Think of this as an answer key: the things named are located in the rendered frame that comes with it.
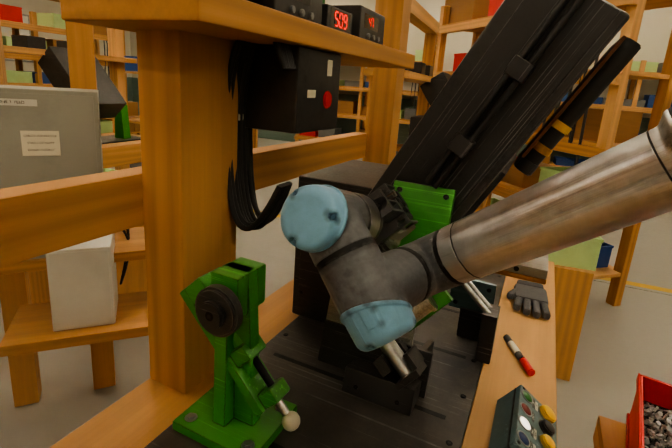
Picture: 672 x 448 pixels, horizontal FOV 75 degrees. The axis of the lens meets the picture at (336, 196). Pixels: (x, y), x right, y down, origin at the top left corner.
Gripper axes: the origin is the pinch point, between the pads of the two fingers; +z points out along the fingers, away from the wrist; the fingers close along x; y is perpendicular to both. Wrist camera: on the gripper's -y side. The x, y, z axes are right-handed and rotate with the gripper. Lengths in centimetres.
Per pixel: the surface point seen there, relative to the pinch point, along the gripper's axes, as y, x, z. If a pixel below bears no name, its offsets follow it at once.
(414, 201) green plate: 6.7, 1.7, 2.5
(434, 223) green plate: 7.4, -3.7, 2.5
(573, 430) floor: -17, -97, 155
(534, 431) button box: 2.1, -39.2, -0.1
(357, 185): -2.1, 12.4, 7.8
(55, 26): -367, 641, 362
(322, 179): -7.9, 18.3, 7.8
